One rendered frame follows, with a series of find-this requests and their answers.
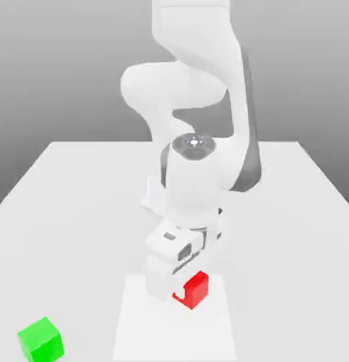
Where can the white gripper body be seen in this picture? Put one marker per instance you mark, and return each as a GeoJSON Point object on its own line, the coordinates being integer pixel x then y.
{"type": "Point", "coordinates": [159, 278]}

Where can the small red cube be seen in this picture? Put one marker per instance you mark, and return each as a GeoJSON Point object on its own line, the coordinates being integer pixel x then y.
{"type": "Point", "coordinates": [198, 288]}

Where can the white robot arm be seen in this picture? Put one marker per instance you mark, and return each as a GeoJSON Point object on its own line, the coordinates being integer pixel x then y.
{"type": "Point", "coordinates": [197, 84]}

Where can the small green cube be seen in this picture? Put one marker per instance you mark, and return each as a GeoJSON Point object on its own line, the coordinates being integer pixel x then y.
{"type": "Point", "coordinates": [40, 342]}

